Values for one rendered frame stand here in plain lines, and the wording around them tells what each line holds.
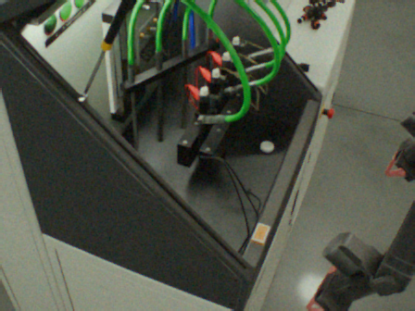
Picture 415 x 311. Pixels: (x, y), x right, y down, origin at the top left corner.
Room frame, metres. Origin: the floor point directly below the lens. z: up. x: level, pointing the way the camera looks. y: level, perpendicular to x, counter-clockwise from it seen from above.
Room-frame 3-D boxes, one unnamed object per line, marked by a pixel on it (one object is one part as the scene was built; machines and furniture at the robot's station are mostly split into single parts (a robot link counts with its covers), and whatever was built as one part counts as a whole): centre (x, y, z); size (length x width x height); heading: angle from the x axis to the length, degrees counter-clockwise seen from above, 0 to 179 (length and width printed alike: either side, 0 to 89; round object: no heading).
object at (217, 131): (1.14, -0.19, 0.91); 0.34 x 0.10 x 0.15; 153
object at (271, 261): (0.91, -0.36, 0.45); 0.65 x 0.02 x 0.68; 153
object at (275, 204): (0.92, -0.34, 0.87); 0.62 x 0.04 x 0.16; 153
